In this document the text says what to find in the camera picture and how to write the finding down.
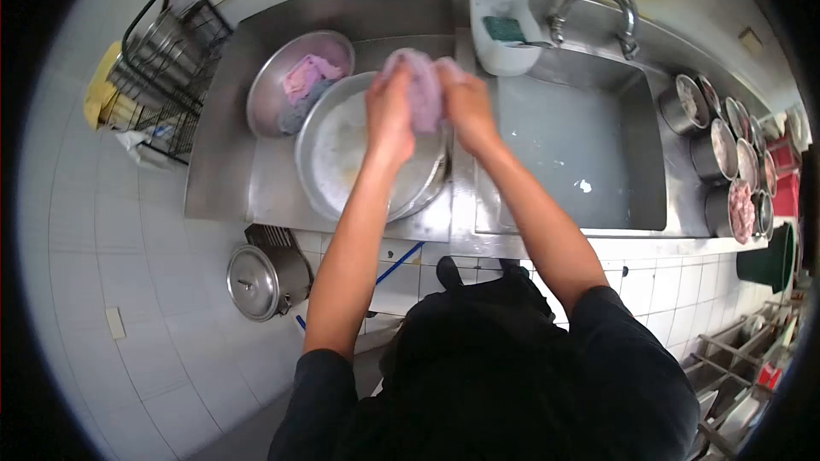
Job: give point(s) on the blue-grey cloth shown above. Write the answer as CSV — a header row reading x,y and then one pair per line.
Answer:
x,y
301,109

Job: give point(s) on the stainless steel sink unit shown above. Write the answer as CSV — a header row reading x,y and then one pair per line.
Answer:
x,y
224,160

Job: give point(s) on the white plastic container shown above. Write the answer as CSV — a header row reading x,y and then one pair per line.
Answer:
x,y
506,61

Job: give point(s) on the person's left fingers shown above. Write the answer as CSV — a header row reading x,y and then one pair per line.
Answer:
x,y
387,86

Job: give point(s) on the pink cloth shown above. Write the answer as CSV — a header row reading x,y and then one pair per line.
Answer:
x,y
307,73

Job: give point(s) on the person's right fingers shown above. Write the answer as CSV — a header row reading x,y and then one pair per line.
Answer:
x,y
458,86

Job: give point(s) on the green bin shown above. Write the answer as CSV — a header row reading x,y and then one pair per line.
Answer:
x,y
765,262

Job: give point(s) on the purple cloth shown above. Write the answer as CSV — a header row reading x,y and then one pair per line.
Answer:
x,y
423,93

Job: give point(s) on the yellow cloth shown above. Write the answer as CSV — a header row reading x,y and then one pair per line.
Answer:
x,y
99,89

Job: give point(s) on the person's legs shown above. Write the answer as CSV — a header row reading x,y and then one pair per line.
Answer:
x,y
448,272

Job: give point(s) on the steel pot with lid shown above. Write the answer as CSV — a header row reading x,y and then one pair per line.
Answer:
x,y
256,282

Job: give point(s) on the chrome faucet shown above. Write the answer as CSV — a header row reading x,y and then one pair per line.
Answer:
x,y
624,9

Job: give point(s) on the person's left hand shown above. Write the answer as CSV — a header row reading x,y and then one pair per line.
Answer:
x,y
389,118

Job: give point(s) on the large metal basin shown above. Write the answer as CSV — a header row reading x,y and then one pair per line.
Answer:
x,y
336,153

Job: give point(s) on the green sponge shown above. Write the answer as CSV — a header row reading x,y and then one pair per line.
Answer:
x,y
504,29

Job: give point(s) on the red crate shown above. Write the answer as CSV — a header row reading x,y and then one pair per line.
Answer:
x,y
786,192

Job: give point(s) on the row of steel food containers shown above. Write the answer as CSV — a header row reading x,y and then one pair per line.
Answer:
x,y
724,153

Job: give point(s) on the person's body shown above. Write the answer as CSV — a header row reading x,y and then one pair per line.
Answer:
x,y
499,384

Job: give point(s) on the person's right hand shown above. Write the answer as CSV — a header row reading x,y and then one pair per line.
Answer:
x,y
471,112

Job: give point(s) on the white plastic bag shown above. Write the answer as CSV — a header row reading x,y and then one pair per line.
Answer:
x,y
138,144

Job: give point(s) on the metal bowl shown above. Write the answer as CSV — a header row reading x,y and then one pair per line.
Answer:
x,y
269,89

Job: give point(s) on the metal shelf with dishes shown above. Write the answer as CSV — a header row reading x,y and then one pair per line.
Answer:
x,y
737,365

